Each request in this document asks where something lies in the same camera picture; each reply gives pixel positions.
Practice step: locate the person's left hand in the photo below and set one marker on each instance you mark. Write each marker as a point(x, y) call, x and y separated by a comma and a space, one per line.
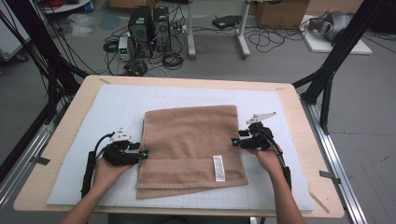
point(109, 174)

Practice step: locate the slim black computer tower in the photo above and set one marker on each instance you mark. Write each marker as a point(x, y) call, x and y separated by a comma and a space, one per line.
point(162, 28)

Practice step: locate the large black computer tower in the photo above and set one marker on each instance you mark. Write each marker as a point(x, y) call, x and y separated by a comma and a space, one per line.
point(140, 28)

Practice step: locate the white desk frame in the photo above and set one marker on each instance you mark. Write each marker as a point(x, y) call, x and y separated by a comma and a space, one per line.
point(190, 31)

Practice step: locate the grey helmet-like device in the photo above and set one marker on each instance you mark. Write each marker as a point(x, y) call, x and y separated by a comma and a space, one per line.
point(336, 21)

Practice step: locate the flat black device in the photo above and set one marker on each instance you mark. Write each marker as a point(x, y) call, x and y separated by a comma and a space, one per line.
point(227, 21)

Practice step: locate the large cardboard box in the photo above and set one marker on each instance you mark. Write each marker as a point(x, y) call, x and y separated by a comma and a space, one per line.
point(280, 14)

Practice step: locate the white grid mat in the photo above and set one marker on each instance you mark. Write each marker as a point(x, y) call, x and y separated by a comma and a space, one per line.
point(109, 112)

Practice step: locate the white floor board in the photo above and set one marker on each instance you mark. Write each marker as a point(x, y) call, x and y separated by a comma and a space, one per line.
point(320, 45)

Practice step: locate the thin wooden stick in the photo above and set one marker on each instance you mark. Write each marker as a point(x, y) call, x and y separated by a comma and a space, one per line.
point(319, 202)

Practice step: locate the tan towel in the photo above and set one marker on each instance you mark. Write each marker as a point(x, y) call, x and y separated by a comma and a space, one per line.
point(186, 146)

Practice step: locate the round white table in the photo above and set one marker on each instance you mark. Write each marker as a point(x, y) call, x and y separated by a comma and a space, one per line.
point(67, 6)

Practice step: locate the aluminium rail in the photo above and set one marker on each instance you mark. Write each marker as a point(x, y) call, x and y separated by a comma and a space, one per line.
point(348, 199)
point(31, 146)

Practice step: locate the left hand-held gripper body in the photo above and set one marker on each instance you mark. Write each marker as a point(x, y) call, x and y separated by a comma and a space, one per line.
point(120, 155)

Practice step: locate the clear plastic sheet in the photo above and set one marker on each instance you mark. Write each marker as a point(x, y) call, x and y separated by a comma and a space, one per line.
point(81, 25)

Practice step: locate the grey tape piece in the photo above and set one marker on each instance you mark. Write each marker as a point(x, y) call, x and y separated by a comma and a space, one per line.
point(330, 176)
point(40, 160)

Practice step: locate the white power supply unit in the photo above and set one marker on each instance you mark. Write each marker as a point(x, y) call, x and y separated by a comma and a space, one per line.
point(124, 48)

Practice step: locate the low cardboard box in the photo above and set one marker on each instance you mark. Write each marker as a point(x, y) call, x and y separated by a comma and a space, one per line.
point(130, 3)

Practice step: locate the blue tape roll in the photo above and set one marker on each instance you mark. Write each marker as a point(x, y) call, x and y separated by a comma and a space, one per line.
point(89, 6)

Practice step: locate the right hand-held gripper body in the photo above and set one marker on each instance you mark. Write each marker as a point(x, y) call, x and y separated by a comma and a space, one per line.
point(260, 138)

